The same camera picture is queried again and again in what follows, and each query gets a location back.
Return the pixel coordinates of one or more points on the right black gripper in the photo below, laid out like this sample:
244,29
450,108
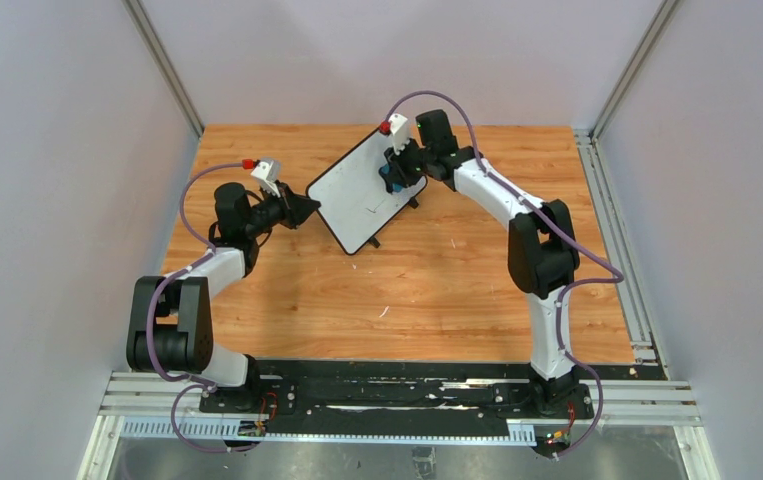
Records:
398,163

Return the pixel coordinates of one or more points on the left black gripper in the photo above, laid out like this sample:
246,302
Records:
286,206

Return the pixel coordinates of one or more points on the blue and black eraser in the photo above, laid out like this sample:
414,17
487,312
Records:
392,179

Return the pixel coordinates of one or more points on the black framed whiteboard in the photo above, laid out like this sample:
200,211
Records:
354,202

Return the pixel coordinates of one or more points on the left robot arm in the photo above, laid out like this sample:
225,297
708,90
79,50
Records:
171,328

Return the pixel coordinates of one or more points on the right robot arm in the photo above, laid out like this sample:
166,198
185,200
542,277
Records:
541,260

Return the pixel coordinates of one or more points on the metal whiteboard stand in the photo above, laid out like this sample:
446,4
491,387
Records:
412,203

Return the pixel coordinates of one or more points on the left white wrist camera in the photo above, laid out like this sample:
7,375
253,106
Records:
266,172

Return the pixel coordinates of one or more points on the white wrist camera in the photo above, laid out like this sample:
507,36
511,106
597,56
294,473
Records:
266,172
399,132

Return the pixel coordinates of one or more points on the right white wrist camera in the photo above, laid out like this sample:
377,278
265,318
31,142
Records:
399,132

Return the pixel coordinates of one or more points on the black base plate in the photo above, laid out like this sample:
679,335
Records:
388,398

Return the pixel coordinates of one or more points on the right side aluminium rail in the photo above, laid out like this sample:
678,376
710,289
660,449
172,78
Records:
614,231

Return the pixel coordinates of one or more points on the left corner aluminium post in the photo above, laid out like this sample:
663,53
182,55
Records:
142,22

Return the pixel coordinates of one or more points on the corner aluminium post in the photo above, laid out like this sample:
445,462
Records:
142,22
653,32

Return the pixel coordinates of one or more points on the aluminium frame rail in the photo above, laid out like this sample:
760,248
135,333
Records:
147,406

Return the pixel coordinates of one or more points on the right corner aluminium post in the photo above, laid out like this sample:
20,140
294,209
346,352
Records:
653,32

